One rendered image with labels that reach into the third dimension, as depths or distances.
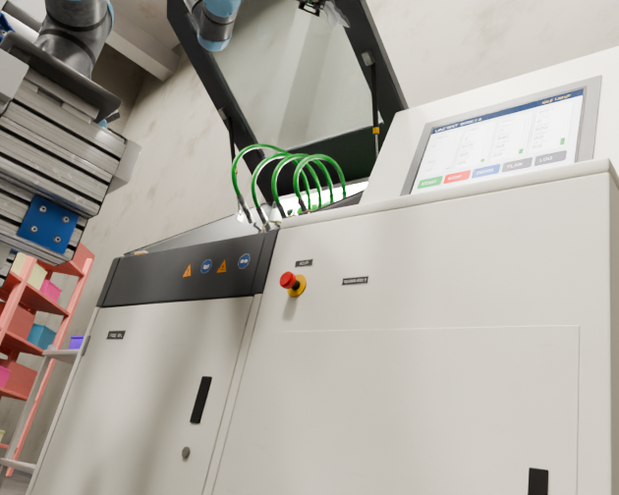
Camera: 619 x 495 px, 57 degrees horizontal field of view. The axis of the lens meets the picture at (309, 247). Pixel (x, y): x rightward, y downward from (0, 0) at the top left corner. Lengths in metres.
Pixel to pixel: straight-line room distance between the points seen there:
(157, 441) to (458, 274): 0.76
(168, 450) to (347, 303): 0.52
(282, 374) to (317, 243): 0.29
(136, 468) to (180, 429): 0.15
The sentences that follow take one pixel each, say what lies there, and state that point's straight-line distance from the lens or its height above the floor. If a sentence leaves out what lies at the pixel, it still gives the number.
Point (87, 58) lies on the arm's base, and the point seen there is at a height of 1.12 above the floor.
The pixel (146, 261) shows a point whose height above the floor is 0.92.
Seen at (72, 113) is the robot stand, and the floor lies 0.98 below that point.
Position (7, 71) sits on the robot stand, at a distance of 1.08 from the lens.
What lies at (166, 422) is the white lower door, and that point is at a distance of 1.37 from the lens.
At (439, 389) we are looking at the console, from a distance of 0.95.
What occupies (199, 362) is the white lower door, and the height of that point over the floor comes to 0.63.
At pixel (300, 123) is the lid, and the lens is 2.11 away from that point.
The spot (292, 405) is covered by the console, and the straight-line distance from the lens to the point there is 1.11.
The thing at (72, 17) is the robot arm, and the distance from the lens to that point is 1.28.
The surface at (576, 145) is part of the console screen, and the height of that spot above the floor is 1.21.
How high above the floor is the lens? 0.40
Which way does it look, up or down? 23 degrees up
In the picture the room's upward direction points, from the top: 13 degrees clockwise
